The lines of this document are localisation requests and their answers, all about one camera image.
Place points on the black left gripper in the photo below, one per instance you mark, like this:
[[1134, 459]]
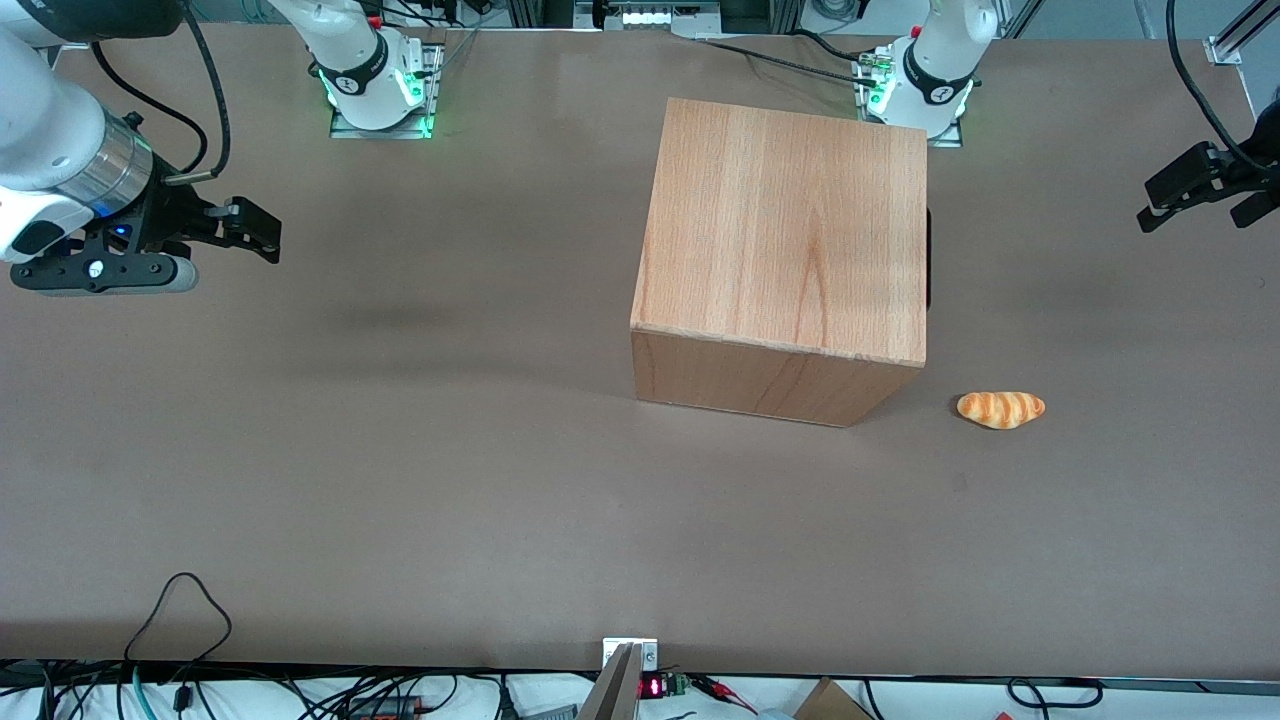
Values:
[[1243, 171]]

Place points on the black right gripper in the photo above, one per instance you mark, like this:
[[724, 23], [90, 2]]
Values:
[[172, 218]]

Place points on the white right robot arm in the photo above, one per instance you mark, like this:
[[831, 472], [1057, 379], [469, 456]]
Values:
[[50, 130]]

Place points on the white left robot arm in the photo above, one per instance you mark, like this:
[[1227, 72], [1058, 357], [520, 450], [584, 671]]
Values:
[[935, 70]]

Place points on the wooden drawer cabinet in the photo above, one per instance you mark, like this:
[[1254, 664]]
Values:
[[780, 250]]

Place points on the orange striped bread roll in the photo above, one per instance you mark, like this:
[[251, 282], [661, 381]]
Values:
[[1000, 408]]

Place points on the white lit power strip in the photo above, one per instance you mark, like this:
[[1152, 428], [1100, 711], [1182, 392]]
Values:
[[645, 15]]

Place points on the orange black electronic device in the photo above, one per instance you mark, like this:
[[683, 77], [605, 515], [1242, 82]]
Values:
[[385, 707]]

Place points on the red digit display board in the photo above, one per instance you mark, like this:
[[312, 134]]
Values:
[[655, 687]]

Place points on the brown cardboard piece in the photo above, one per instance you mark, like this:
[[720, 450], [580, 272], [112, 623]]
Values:
[[830, 703]]

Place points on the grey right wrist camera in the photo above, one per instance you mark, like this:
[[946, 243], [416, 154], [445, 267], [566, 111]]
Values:
[[100, 275]]

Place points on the aluminium frame corner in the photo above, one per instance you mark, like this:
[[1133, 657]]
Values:
[[1235, 40]]

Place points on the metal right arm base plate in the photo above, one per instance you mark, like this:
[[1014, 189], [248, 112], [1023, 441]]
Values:
[[436, 90]]

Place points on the silver metal bracket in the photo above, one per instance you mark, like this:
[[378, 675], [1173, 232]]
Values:
[[650, 655]]

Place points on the aluminium profile post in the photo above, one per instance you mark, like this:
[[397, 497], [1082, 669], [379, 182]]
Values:
[[612, 690]]

